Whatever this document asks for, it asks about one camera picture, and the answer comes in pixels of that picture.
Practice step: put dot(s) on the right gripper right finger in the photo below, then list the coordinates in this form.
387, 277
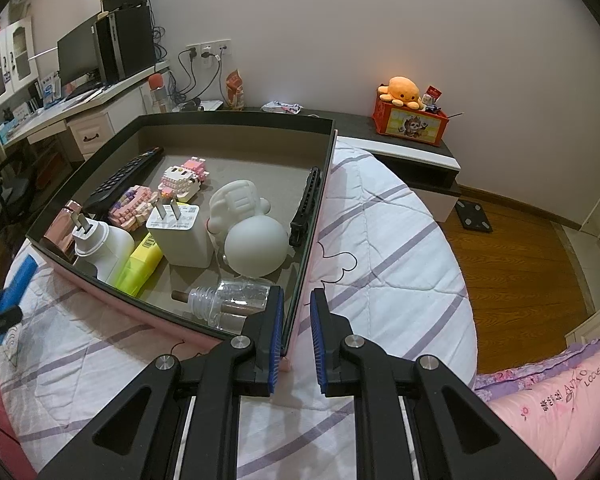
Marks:
413, 419

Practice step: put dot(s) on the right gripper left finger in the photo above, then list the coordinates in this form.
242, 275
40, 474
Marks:
180, 415

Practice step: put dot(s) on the rose gold metal can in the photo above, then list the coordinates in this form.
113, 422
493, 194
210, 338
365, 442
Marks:
58, 237

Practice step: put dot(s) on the clear plastic bottle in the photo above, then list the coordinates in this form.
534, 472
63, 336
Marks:
226, 306

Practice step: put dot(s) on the white round plug device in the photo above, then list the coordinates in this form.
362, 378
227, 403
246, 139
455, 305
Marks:
106, 248

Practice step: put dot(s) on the yellow highlighter marker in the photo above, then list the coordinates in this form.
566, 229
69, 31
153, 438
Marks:
141, 264

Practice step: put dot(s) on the black remote control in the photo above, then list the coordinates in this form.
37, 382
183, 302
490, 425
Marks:
130, 174

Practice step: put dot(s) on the white square charger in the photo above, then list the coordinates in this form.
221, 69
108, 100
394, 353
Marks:
181, 235

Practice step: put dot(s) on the white astronaut figurine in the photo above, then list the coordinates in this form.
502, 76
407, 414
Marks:
251, 243

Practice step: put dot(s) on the pink storage box tray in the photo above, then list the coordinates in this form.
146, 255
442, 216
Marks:
153, 304

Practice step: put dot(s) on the pink block toy figure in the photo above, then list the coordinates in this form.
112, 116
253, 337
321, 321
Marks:
183, 182

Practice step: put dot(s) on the pink keycap block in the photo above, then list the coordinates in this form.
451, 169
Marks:
133, 208

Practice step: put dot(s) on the office chair with clothes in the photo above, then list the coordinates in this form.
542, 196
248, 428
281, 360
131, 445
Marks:
17, 188

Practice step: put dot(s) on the pink bedding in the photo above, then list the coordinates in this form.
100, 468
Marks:
553, 406

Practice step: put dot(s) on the black floor scale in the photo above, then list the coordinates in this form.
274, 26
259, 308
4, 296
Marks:
472, 216

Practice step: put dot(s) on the white desk with drawers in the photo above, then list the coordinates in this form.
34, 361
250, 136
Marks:
93, 118

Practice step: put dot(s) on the black low cabinet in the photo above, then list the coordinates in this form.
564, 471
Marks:
405, 154

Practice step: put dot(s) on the white glass door cabinet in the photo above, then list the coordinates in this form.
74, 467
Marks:
18, 68

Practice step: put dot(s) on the black computer monitor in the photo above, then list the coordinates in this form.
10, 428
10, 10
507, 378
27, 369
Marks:
77, 59

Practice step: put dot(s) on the bottle with orange cap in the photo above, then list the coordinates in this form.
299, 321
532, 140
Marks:
160, 98

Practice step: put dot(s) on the red toy box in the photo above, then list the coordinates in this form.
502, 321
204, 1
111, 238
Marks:
404, 123

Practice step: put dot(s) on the white nightstand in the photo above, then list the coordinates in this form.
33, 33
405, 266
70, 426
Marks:
198, 105

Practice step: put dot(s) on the black computer tower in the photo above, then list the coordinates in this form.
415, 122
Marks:
124, 43

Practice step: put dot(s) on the red snack bag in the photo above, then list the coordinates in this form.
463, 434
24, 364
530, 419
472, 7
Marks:
235, 91

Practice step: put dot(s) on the tissue packet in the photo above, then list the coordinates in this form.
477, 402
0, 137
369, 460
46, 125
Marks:
281, 108

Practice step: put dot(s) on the orange octopus plush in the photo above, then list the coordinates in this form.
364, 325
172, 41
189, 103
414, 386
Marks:
401, 92

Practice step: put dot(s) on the wall power outlet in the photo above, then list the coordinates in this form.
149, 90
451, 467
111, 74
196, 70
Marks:
222, 47

